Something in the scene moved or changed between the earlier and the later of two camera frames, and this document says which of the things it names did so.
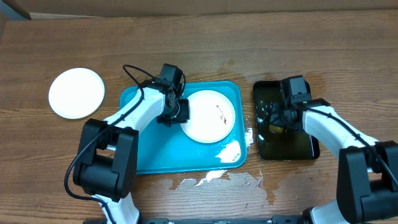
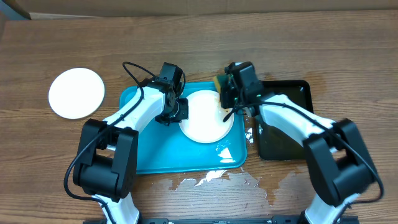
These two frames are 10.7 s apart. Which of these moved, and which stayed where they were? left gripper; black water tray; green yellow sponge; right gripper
Moved: right gripper; green yellow sponge
Stayed: left gripper; black water tray
